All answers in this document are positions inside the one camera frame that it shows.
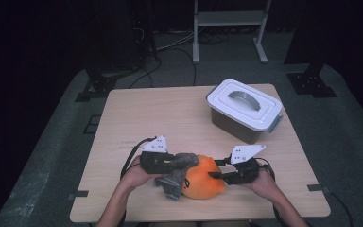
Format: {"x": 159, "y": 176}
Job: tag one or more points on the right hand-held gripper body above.
{"x": 244, "y": 171}

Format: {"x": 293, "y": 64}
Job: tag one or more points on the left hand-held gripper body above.
{"x": 154, "y": 162}

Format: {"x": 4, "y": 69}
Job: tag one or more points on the grey fluffy cloth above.
{"x": 176, "y": 179}

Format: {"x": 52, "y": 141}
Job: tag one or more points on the brown transparent storage box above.
{"x": 233, "y": 126}

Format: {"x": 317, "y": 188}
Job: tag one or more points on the white box lid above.
{"x": 242, "y": 102}

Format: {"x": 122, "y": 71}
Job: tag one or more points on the person's left hand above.
{"x": 134, "y": 176}

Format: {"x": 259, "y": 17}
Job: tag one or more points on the person's right hand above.
{"x": 266, "y": 186}

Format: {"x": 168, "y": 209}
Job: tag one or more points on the black stand base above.
{"x": 99, "y": 86}
{"x": 312, "y": 83}

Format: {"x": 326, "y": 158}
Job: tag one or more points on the white metal stand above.
{"x": 230, "y": 17}

